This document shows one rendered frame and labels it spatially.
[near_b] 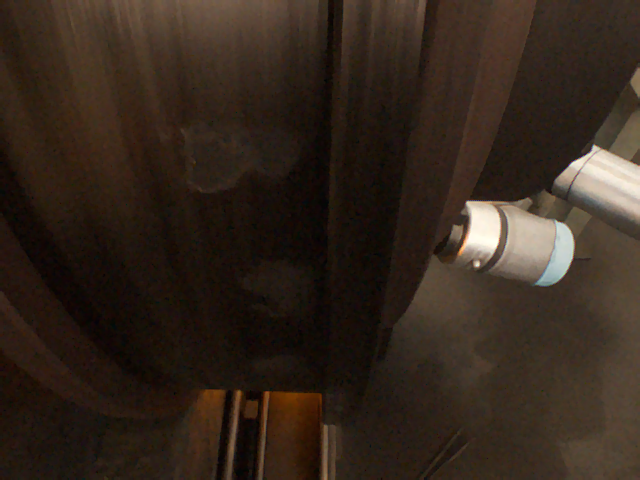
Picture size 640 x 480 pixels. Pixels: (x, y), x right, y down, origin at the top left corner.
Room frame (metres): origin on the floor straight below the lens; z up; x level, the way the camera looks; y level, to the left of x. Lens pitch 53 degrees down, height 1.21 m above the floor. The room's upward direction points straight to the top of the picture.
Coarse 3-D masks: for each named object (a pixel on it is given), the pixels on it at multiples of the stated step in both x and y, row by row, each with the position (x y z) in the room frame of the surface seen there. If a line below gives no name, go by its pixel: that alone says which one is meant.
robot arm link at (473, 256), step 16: (480, 208) 0.40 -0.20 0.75; (464, 224) 0.38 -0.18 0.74; (480, 224) 0.38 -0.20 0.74; (496, 224) 0.38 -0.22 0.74; (464, 240) 0.36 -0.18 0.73; (480, 240) 0.36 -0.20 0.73; (496, 240) 0.36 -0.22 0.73; (448, 256) 0.36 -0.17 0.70; (464, 256) 0.35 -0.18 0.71; (480, 256) 0.35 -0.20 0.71
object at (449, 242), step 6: (462, 210) 0.38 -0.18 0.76; (462, 216) 0.38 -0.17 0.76; (468, 216) 0.38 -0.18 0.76; (456, 222) 0.38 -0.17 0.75; (462, 222) 0.38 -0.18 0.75; (456, 228) 0.37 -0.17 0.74; (450, 234) 0.37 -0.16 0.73; (456, 234) 0.37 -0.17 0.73; (444, 240) 0.37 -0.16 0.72; (450, 240) 0.36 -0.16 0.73; (456, 240) 0.36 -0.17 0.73; (438, 246) 0.37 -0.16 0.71; (444, 246) 0.36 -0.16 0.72; (450, 246) 0.36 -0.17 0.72; (438, 252) 0.36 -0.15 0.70; (444, 252) 0.36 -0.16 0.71; (450, 252) 0.36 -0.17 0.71
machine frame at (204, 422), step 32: (0, 352) 0.09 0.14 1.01; (0, 384) 0.08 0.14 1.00; (32, 384) 0.09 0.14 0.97; (0, 416) 0.07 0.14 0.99; (32, 416) 0.08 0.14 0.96; (64, 416) 0.09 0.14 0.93; (96, 416) 0.10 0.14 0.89; (192, 416) 0.11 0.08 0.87; (224, 416) 0.14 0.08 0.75; (0, 448) 0.06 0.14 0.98; (32, 448) 0.06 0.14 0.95; (64, 448) 0.07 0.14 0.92; (96, 448) 0.08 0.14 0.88; (128, 448) 0.08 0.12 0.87; (160, 448) 0.08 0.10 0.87; (192, 448) 0.09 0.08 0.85
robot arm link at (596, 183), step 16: (576, 160) 0.49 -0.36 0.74; (592, 160) 0.49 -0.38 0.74; (608, 160) 0.48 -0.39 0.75; (624, 160) 0.49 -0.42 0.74; (560, 176) 0.48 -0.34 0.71; (576, 176) 0.48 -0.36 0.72; (592, 176) 0.47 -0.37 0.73; (608, 176) 0.46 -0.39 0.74; (624, 176) 0.45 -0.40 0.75; (560, 192) 0.48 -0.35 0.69; (576, 192) 0.46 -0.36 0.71; (592, 192) 0.45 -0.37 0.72; (608, 192) 0.44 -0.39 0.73; (624, 192) 0.43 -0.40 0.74; (592, 208) 0.44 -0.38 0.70; (608, 208) 0.43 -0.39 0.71; (624, 208) 0.42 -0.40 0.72; (624, 224) 0.41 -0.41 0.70
